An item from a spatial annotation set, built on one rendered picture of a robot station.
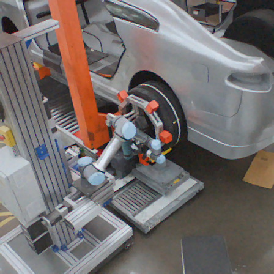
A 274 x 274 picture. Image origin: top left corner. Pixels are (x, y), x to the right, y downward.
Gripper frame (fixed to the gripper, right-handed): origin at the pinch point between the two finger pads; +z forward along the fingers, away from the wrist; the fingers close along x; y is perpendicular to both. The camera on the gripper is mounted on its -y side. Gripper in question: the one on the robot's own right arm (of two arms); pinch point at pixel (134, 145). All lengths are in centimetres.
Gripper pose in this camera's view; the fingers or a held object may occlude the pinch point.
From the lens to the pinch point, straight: 337.3
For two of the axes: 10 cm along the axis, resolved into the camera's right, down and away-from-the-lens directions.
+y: -1.2, -8.0, -5.9
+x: -7.4, 4.7, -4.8
